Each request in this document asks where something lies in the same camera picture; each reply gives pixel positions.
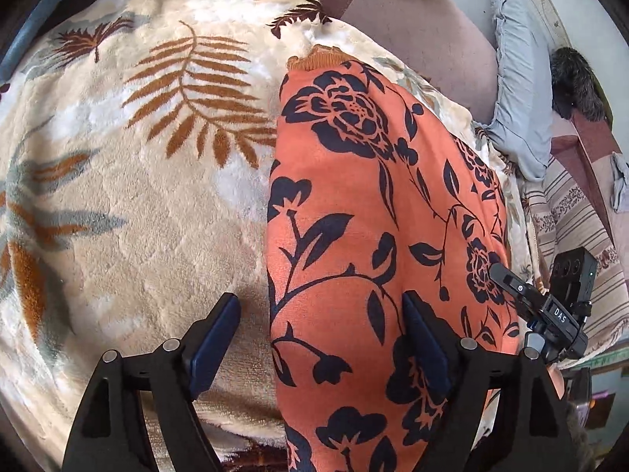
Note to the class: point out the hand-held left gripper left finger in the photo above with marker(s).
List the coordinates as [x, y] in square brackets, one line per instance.
[216, 349]

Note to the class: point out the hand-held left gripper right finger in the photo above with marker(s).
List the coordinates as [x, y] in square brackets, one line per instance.
[427, 349]

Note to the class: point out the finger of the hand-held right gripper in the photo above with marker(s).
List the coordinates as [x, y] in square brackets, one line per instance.
[511, 285]

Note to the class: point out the orange floral shirt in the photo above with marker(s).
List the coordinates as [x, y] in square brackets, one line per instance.
[344, 182]

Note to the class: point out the striped floral quilt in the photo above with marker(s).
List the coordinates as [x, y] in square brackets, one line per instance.
[575, 206]

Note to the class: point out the white floral cloth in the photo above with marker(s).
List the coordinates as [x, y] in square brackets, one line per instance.
[620, 182]

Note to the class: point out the maroon patterned blanket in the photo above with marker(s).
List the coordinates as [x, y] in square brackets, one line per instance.
[589, 157]

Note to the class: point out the cream leaf-print blanket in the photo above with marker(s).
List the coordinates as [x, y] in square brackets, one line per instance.
[147, 206]

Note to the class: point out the grey-blue ruffled pillow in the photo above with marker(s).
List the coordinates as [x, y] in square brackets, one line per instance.
[521, 83]

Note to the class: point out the dark furry cloth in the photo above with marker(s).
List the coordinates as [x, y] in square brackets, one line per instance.
[572, 78]

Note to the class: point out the mauve bed sheet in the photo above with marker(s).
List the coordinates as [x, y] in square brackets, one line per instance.
[417, 44]

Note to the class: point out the light blue cloth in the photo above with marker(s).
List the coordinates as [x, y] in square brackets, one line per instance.
[22, 42]

